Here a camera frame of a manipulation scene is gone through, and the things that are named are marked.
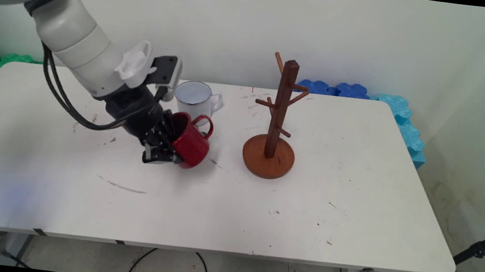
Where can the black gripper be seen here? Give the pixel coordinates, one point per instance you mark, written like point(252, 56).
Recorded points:
point(137, 109)

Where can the red ceramic mug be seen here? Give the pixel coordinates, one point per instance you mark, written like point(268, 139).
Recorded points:
point(194, 144)

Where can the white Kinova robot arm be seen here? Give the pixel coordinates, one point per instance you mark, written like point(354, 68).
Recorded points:
point(76, 46)

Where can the white enamel mug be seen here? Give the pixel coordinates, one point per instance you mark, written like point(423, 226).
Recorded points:
point(192, 94)

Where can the brown wooden mug tree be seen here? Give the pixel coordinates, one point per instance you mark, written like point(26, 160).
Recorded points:
point(279, 104)

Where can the blue foam mat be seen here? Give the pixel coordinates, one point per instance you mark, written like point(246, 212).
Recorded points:
point(333, 89)

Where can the cyan foam mat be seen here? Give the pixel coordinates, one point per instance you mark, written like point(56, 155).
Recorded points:
point(407, 131)

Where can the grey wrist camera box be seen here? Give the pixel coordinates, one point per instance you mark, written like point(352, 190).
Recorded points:
point(168, 72)

